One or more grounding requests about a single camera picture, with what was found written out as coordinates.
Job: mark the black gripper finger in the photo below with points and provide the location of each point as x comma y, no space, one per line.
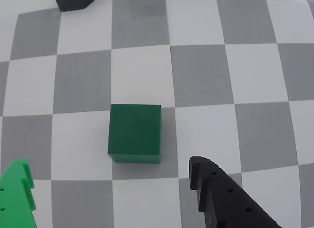
225,201

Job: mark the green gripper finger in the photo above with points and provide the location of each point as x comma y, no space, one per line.
14,196

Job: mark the green cube dice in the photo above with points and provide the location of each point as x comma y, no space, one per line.
135,132

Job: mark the grey white checkered mat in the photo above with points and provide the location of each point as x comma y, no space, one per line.
203,78

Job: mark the black legged stand base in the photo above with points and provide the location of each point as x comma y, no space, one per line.
73,2

